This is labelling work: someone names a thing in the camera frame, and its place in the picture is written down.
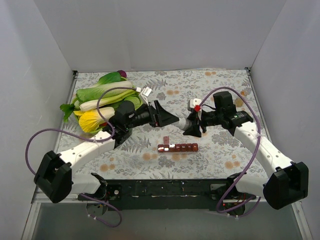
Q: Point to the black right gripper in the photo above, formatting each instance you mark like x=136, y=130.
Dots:
x=200, y=124

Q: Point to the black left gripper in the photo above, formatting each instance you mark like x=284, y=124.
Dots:
x=153, y=115

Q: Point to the white blue pill bottle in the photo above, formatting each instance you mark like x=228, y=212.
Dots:
x=183, y=124

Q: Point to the red weekly pill organizer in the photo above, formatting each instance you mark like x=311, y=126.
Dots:
x=167, y=147

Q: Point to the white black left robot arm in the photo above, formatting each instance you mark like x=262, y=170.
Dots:
x=56, y=175

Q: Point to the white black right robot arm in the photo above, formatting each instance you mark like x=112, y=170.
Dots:
x=287, y=181

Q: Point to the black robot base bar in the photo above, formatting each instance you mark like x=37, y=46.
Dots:
x=162, y=194

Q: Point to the floral tablecloth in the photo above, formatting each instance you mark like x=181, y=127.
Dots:
x=220, y=154

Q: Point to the green round cabbage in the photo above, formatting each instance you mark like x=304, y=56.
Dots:
x=135, y=100

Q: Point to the white stem bok choy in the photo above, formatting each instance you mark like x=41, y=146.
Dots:
x=92, y=104

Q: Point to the clear glass pill jar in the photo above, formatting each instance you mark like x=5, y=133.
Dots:
x=239, y=103

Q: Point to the purple onion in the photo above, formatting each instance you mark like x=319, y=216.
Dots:
x=122, y=73

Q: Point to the large green bok choy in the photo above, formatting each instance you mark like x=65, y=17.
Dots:
x=94, y=93

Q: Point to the green leafy top vegetable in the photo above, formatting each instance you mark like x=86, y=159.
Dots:
x=112, y=77

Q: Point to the yellow napa cabbage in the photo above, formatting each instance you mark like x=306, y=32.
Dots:
x=90, y=121

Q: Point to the green plastic basket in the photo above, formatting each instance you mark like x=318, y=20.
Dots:
x=76, y=103

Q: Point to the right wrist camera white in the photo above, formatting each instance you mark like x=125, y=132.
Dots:
x=194, y=105

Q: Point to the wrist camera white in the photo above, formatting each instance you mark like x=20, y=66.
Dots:
x=194, y=105
x=143, y=94

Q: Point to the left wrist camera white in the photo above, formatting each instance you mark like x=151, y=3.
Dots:
x=143, y=94

